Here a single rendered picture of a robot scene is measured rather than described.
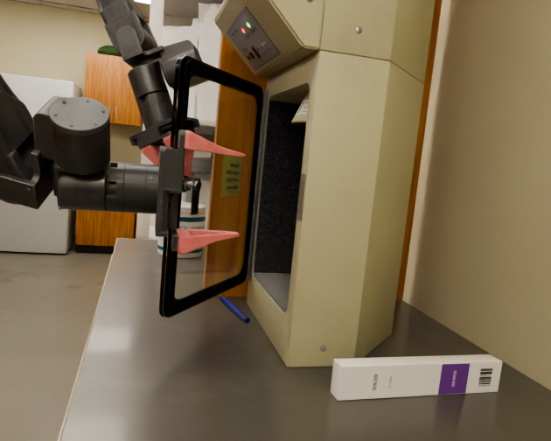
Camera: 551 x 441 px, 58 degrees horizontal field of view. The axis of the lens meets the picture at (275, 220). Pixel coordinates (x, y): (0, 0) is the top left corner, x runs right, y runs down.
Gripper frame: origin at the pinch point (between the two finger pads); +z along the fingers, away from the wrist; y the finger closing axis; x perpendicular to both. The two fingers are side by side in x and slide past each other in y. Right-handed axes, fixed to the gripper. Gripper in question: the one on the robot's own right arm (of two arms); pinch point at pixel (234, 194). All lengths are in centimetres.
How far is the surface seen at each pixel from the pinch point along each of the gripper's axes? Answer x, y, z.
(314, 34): 9.3, 22.3, 11.1
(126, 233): 510, -93, -31
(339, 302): 9.6, -16.3, 19.2
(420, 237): 48, -11, 55
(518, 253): 15, -8, 55
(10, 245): 496, -109, -143
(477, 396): -1.0, -27.0, 37.7
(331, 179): 9.5, 2.3, 15.9
